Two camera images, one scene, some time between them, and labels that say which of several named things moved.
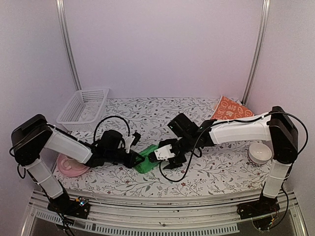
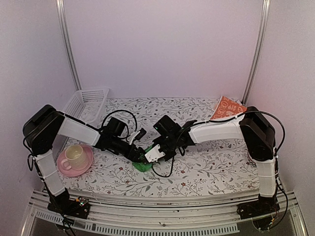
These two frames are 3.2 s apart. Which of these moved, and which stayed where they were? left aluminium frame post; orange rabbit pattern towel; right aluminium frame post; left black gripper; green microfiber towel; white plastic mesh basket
Moved: green microfiber towel; left black gripper
Stayed: orange rabbit pattern towel; right aluminium frame post; white plastic mesh basket; left aluminium frame post
